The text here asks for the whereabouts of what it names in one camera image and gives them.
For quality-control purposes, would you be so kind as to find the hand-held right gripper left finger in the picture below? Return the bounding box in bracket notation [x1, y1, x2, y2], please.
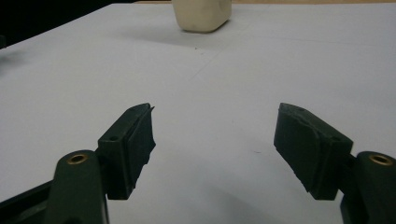
[97, 103, 157, 201]

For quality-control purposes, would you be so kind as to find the beige square cup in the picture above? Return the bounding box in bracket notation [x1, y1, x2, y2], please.
[171, 0, 233, 34]

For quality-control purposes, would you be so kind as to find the white table sheet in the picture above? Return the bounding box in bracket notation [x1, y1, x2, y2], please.
[0, 3, 396, 224]

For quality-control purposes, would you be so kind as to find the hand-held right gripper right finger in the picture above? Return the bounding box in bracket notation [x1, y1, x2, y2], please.
[274, 102, 354, 201]

